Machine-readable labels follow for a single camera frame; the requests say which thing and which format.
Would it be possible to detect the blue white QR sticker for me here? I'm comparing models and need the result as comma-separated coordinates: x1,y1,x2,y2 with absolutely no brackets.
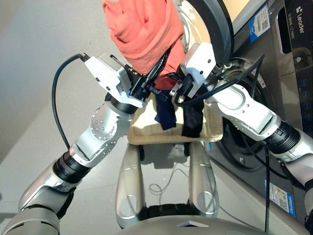
247,4,271,44

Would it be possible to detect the round glass washer door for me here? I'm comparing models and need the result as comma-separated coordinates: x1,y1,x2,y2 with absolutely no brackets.
170,0,236,65

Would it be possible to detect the thin grey floor cable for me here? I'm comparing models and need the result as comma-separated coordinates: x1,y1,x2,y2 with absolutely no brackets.
148,162,192,207

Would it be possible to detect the black washer control panel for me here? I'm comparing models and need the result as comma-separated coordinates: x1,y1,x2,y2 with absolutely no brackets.
284,0,313,138

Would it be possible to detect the navy blue garment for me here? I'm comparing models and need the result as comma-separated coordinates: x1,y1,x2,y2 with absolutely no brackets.
154,94,178,131

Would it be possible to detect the grey washing machine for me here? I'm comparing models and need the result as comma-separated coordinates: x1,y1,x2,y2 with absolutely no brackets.
204,0,313,235

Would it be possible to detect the colourful energy label sticker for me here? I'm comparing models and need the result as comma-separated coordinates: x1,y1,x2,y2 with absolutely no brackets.
263,179,297,218

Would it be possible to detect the pale woven basket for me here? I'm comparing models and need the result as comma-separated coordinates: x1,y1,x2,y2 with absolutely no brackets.
126,91,225,146

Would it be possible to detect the black garment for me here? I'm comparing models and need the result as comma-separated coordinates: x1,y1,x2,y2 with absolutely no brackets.
180,96,205,139

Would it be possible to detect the silver robot torso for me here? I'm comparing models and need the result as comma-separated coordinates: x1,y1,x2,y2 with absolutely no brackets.
116,214,270,235

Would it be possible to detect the orange garment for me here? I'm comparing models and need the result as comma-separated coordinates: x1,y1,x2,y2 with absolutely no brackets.
101,0,186,91

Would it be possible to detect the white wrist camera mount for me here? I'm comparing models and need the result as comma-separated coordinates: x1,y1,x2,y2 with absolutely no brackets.
179,42,218,98
82,52,147,109

